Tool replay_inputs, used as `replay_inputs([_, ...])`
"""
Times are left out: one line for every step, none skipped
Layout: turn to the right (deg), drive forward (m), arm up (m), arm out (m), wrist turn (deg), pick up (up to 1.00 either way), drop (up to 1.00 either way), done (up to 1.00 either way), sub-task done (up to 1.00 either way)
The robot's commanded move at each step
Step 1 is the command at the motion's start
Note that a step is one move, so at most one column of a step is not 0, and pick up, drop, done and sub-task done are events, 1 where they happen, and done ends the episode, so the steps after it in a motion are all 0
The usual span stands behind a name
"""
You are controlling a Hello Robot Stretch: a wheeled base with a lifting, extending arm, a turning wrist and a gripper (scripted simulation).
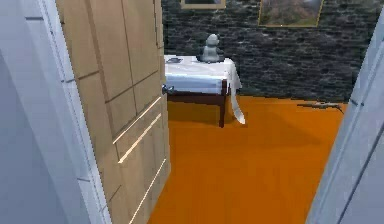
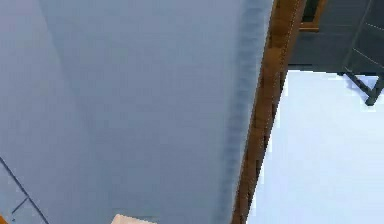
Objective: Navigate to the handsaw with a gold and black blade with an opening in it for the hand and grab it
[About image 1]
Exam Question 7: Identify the dark wooden table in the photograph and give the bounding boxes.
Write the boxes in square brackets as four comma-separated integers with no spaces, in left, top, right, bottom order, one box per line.
[166,79,232,129]

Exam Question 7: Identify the white tablecloth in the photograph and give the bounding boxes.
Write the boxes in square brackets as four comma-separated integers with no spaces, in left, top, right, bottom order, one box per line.
[164,54,247,126]

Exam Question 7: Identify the grey teddy bear figure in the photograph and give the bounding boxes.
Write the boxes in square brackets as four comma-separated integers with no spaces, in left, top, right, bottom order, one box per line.
[196,33,225,64]

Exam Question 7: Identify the light wooden room door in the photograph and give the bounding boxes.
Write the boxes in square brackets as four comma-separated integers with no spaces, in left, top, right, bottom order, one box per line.
[55,0,172,224]

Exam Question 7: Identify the small gold framed picture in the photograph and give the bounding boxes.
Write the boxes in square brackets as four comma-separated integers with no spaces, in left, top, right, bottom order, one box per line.
[180,0,227,10]

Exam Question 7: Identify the gold framed landscape picture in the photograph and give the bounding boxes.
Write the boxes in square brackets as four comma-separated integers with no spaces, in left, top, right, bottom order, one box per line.
[257,0,325,29]

